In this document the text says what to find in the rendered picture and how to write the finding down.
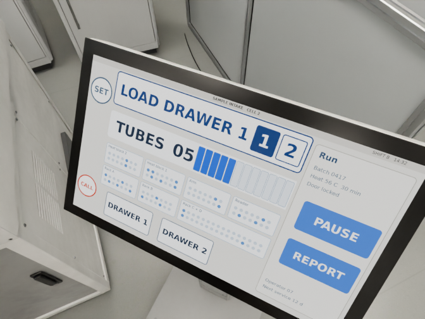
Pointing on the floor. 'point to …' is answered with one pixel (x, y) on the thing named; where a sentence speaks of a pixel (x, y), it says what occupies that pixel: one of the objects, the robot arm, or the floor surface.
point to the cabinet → (44, 211)
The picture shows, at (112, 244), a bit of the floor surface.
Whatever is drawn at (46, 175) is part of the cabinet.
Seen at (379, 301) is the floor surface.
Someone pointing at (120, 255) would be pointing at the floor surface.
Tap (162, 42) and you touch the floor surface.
